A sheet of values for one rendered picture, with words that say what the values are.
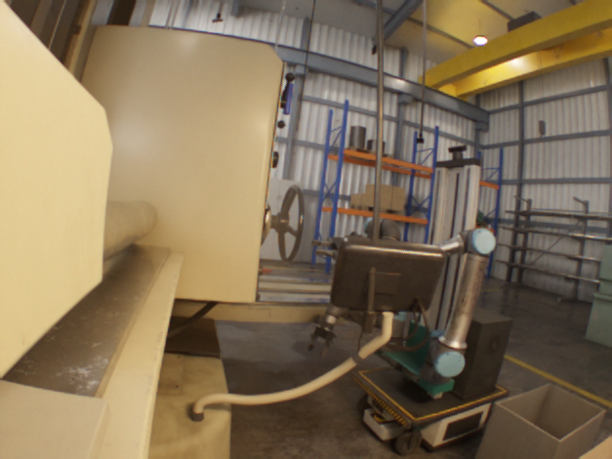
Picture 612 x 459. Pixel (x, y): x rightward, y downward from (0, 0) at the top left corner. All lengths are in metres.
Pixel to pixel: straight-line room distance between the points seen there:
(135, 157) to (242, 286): 0.52
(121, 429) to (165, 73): 1.01
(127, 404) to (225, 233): 0.83
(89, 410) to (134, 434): 0.05
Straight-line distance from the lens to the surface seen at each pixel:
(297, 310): 2.37
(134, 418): 0.28
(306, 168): 9.47
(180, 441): 1.19
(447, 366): 1.75
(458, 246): 1.80
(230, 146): 1.07
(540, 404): 2.26
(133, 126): 1.10
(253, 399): 1.25
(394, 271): 1.06
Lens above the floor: 1.35
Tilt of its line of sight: 3 degrees down
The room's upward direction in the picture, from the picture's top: 7 degrees clockwise
